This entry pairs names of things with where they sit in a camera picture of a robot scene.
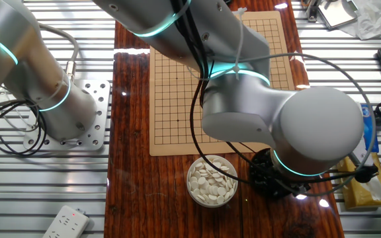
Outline black bowl of black stones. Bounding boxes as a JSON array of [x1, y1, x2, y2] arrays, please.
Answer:
[[249, 148, 310, 201]]

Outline beige go board mat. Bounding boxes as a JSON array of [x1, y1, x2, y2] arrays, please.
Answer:
[[149, 11, 296, 157]]

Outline blue tissue pack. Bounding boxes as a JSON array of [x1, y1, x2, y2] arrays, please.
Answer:
[[359, 102, 380, 153]]

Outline white power strip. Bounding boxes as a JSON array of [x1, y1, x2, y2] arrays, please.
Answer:
[[42, 205, 91, 238]]

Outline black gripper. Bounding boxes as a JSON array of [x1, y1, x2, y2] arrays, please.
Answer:
[[275, 175, 312, 197]]

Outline white plastic bag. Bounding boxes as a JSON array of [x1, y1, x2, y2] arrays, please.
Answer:
[[339, 0, 381, 40]]

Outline white bowl of white stones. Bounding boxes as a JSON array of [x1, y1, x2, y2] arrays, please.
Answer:
[[186, 154, 239, 208]]

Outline black base cables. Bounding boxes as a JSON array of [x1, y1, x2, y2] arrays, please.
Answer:
[[0, 99, 48, 156]]

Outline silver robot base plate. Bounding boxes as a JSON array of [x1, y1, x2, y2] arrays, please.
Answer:
[[23, 79, 111, 152]]

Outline gold tissue pack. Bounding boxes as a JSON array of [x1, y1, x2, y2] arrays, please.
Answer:
[[337, 152, 381, 210]]

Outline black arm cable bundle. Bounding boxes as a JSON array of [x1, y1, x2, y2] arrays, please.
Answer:
[[170, 0, 380, 198]]

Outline gray robot base cable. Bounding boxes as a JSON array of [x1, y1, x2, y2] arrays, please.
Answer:
[[38, 22, 80, 82]]

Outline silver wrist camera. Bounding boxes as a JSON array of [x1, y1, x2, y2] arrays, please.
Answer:
[[347, 140, 375, 168]]

